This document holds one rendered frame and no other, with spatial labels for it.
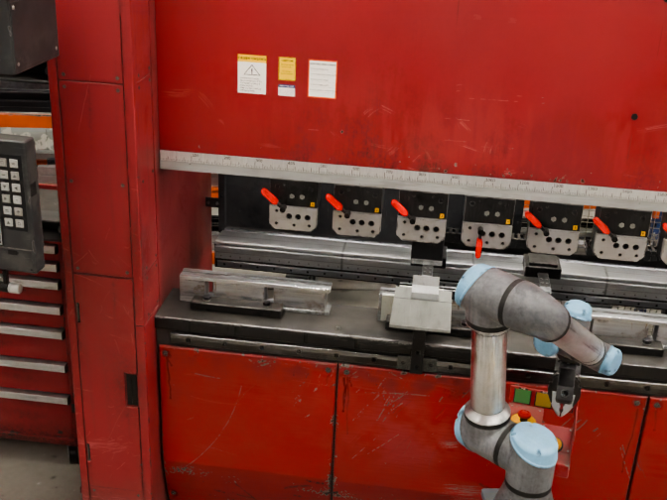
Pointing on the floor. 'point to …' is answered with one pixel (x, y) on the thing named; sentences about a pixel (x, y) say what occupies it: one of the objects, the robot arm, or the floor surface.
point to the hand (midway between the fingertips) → (560, 414)
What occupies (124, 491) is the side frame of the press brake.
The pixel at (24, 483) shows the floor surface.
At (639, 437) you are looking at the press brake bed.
